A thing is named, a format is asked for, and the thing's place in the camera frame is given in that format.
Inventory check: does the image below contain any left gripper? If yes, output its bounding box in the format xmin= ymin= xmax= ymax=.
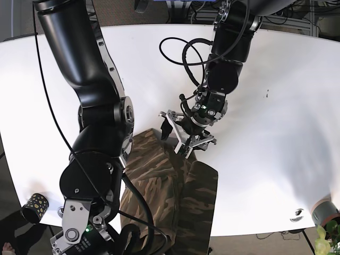
xmin=159 ymin=110 xmax=217 ymax=159

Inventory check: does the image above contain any camouflage T-shirt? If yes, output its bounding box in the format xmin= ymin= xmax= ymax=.
xmin=125 ymin=129 xmax=218 ymax=254

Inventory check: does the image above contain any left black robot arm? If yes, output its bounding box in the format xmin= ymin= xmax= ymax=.
xmin=160 ymin=1 xmax=291 ymax=158

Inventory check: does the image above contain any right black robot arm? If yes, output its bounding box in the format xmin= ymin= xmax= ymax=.
xmin=32 ymin=1 xmax=168 ymax=254

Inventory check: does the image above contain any right metal table grommet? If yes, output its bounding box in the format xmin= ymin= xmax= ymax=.
xmin=290 ymin=208 xmax=305 ymax=223

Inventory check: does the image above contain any black floral cup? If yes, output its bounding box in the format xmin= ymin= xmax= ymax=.
xmin=21 ymin=193 xmax=49 ymax=225

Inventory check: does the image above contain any grey plant pot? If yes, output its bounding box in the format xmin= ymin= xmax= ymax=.
xmin=311 ymin=199 xmax=339 ymax=227

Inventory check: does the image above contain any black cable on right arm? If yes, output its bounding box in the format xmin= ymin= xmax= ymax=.
xmin=31 ymin=0 xmax=160 ymax=250

